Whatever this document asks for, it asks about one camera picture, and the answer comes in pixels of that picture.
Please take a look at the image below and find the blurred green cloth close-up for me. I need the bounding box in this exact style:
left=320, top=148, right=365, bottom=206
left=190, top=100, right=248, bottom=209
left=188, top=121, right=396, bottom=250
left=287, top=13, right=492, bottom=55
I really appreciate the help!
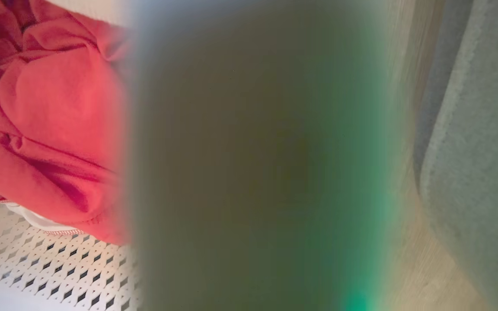
left=0, top=0, right=410, bottom=311

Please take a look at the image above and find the red fleece garment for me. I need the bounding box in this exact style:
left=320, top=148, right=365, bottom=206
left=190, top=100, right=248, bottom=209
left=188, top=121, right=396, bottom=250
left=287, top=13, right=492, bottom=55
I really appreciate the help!
left=0, top=0, right=134, bottom=246

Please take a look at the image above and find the white garment with red trim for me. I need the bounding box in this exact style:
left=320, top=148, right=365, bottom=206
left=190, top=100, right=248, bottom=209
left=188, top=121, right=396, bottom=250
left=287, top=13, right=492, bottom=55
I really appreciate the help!
left=4, top=201, right=86, bottom=236

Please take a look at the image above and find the grey fabric sofa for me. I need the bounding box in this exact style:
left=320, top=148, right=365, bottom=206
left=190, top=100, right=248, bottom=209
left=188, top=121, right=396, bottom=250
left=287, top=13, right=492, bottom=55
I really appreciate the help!
left=412, top=0, right=498, bottom=311

